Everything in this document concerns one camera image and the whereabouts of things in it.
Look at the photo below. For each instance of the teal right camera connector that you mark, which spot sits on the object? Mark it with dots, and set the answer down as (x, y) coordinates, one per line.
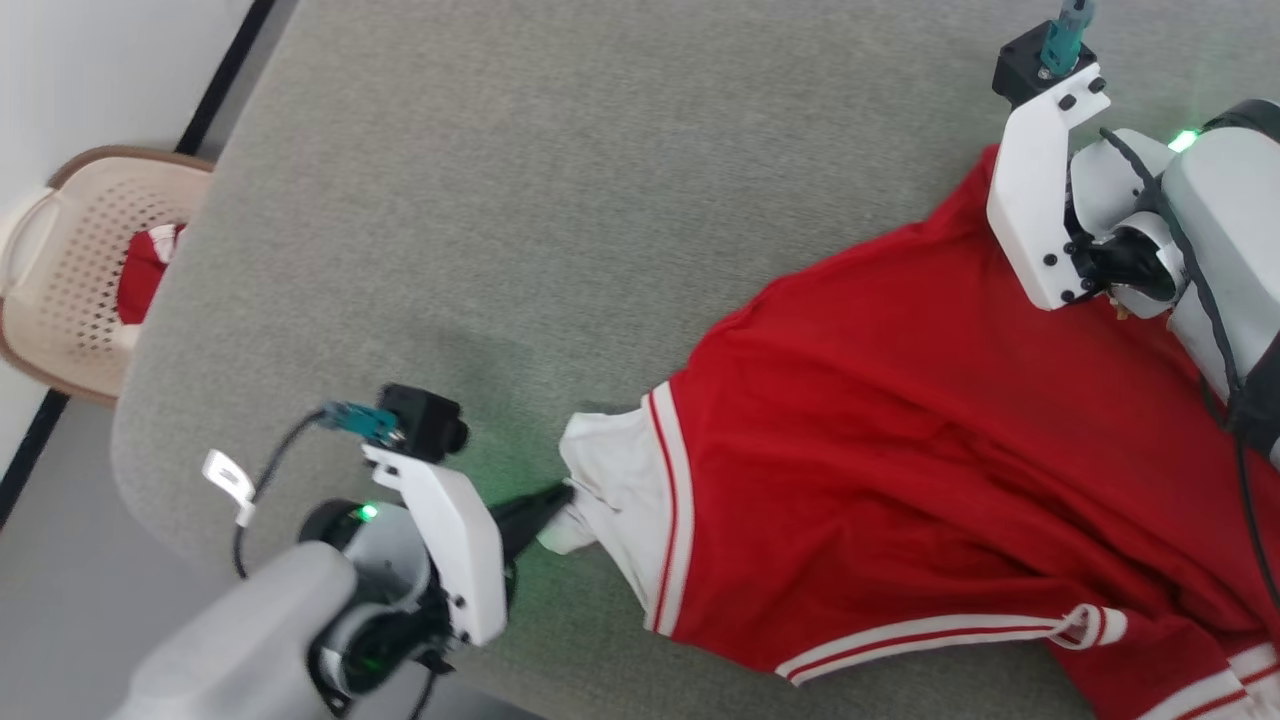
(1060, 40)

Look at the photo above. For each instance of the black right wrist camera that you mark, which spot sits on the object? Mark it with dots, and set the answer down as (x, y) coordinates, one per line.
(1020, 65)

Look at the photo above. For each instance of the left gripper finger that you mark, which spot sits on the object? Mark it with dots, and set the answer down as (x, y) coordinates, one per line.
(530, 518)

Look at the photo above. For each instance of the black floor edge strip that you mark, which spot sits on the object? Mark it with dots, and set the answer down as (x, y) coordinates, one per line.
(225, 75)

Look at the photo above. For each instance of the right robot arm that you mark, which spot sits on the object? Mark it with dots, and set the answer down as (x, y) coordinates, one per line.
(1230, 220)

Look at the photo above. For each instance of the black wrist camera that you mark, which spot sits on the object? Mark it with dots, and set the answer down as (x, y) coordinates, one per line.
(1020, 65)
(425, 420)

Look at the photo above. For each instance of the beige plastic laundry basket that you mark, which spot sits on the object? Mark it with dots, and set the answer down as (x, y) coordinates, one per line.
(70, 260)

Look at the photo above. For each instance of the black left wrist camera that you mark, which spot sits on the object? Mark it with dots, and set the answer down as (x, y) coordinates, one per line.
(425, 420)

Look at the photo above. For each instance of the red cloth in basket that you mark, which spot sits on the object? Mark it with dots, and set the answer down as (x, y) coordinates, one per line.
(140, 280)

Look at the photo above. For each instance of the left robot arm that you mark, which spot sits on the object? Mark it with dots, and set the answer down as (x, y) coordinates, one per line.
(230, 640)

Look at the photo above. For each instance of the teal left camera connector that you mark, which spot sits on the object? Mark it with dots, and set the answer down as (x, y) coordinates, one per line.
(355, 420)

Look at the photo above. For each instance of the teal camera connector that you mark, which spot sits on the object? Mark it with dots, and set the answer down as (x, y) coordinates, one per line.
(355, 420)
(1060, 40)

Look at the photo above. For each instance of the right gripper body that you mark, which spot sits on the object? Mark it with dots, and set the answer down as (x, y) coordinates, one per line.
(1030, 200)

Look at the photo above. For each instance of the red white-trimmed garment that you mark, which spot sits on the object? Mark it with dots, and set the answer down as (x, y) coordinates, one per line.
(900, 430)

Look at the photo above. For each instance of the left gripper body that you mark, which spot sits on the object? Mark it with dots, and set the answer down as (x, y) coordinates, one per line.
(455, 540)

